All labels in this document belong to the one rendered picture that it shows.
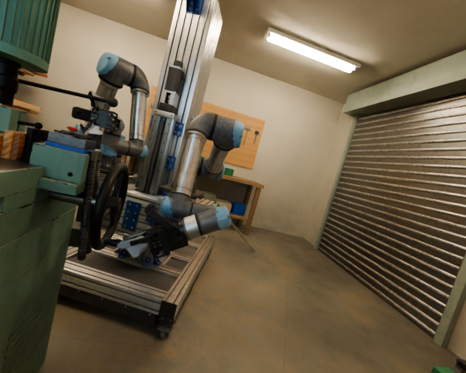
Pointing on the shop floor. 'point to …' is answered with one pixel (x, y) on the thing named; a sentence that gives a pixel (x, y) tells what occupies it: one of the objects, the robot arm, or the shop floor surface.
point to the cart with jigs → (458, 365)
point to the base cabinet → (24, 296)
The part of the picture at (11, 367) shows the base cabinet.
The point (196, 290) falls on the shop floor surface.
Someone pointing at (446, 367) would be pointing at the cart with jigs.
